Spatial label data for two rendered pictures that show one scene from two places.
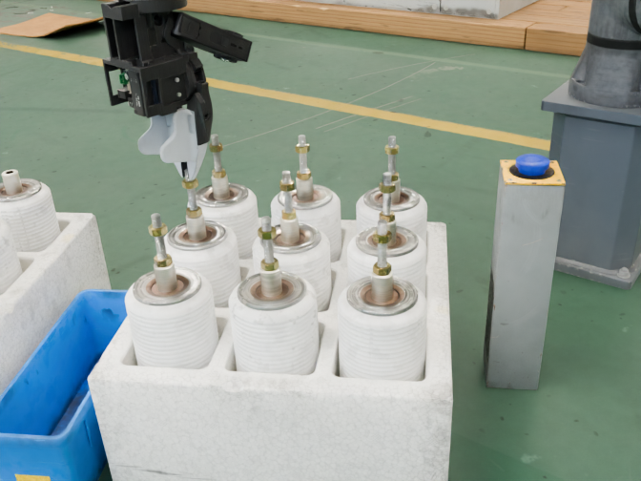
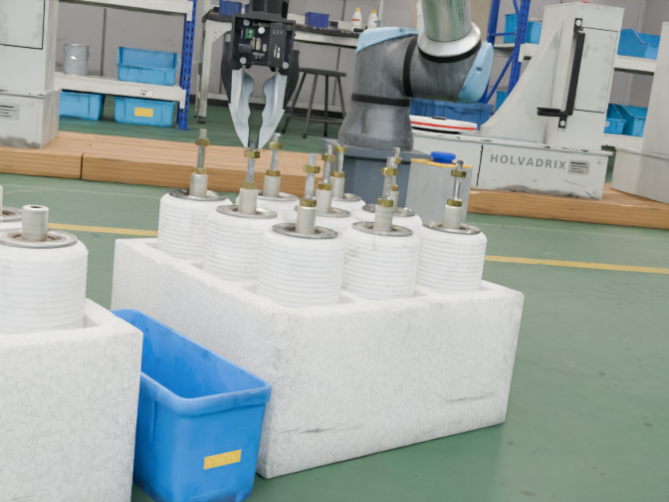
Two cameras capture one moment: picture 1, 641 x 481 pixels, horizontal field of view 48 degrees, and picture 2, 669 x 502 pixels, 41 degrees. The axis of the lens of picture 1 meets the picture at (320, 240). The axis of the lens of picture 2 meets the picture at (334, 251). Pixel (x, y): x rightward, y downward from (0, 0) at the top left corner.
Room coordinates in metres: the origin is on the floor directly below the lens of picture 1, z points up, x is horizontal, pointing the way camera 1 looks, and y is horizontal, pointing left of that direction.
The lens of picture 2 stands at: (0.00, 0.90, 0.43)
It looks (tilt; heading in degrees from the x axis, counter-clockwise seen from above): 11 degrees down; 311
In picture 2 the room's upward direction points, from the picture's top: 7 degrees clockwise
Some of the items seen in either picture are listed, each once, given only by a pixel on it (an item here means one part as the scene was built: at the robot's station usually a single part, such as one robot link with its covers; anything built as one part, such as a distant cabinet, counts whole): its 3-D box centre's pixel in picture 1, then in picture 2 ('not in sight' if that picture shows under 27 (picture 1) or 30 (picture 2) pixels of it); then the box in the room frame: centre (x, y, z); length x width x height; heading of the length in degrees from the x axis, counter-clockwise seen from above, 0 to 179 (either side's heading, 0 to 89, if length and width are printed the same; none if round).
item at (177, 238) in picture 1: (197, 236); (246, 212); (0.79, 0.15, 0.25); 0.08 x 0.08 x 0.01
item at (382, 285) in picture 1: (382, 285); (452, 218); (0.64, -0.06, 0.26); 0.02 x 0.02 x 0.03
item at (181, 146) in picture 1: (180, 149); (272, 111); (0.77, 0.15, 0.38); 0.06 x 0.03 x 0.09; 136
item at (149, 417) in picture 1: (298, 345); (309, 330); (0.77, 0.04, 0.09); 0.39 x 0.39 x 0.18; 81
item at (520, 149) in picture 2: not in sight; (491, 89); (1.95, -2.19, 0.45); 0.82 x 0.57 x 0.74; 53
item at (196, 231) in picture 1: (196, 226); (247, 202); (0.79, 0.15, 0.26); 0.02 x 0.02 x 0.03
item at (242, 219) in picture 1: (228, 252); (192, 263); (0.91, 0.13, 0.16); 0.10 x 0.10 x 0.18
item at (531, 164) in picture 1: (531, 166); (442, 158); (0.80, -0.26, 0.32); 0.04 x 0.04 x 0.02
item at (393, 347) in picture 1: (382, 364); (441, 296); (0.64, -0.06, 0.16); 0.10 x 0.10 x 0.18
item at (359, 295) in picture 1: (382, 295); (451, 228); (0.64, -0.06, 0.25); 0.08 x 0.08 x 0.01
